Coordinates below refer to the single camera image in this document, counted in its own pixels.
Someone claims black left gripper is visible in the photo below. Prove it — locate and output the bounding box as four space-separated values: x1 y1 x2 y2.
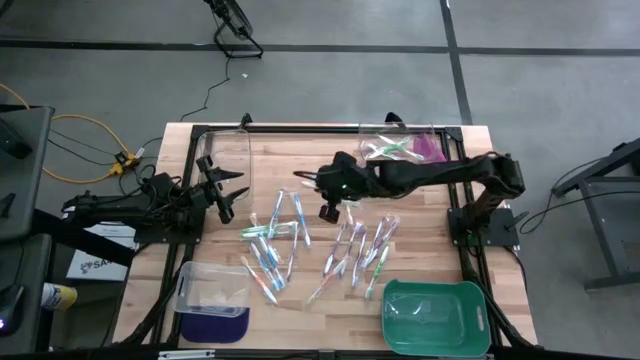
191 154 251 226

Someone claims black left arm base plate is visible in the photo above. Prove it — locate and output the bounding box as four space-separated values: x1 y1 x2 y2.
132 209 207 247

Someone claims blue toothbrush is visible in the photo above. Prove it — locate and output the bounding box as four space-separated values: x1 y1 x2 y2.
248 240 282 292
257 233 288 290
267 188 286 239
291 191 312 248

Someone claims white printed box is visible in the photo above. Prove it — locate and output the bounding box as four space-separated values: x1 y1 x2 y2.
65 221 140 282

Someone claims grey desk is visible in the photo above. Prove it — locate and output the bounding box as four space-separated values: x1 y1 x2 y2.
0 104 55 244

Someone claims thin black cable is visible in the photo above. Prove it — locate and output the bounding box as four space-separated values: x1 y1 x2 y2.
518 189 640 236
47 128 121 167

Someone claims black floor cable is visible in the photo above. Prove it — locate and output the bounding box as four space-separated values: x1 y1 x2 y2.
178 55 232 123

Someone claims silver metal bracket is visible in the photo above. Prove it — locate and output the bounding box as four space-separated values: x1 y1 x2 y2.
157 349 217 360

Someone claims green plastic bin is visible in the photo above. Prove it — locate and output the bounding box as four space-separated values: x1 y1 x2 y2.
381 278 492 359

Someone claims white and yellow can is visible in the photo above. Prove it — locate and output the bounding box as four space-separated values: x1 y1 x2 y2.
40 282 79 312

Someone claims dark blue mat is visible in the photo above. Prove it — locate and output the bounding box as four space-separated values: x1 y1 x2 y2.
179 307 251 345

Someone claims black floor fan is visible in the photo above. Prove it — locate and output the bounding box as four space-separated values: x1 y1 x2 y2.
202 0 265 60

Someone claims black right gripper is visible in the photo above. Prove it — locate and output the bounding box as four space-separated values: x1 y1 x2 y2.
317 151 384 225

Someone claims magenta mat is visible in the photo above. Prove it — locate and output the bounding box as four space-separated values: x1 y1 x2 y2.
411 131 448 177

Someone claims black handheld device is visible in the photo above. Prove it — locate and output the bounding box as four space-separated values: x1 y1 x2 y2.
0 118 33 160

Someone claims black diagonal strut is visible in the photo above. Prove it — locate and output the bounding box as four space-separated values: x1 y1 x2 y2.
30 208 137 269

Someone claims black computer mouse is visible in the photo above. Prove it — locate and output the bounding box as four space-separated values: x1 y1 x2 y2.
0 283 25 337

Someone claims yellow power plug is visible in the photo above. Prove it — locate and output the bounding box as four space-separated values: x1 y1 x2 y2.
108 151 139 177

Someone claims pile of clear packets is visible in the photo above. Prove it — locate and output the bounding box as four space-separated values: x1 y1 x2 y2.
285 222 300 283

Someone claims square clear plastic bin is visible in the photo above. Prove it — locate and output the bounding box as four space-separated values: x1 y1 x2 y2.
357 119 437 176

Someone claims black metal stand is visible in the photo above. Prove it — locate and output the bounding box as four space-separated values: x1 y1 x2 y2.
551 137 640 292

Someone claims clear bin with handle slots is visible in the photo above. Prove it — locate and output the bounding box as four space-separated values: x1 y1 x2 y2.
172 260 251 319

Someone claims yellow extension cable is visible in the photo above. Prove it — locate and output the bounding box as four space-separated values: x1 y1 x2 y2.
0 82 135 185

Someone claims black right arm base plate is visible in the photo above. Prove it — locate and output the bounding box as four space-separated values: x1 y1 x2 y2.
447 206 522 250

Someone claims long clear plastic bin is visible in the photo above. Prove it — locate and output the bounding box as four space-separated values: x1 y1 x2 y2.
195 128 254 204

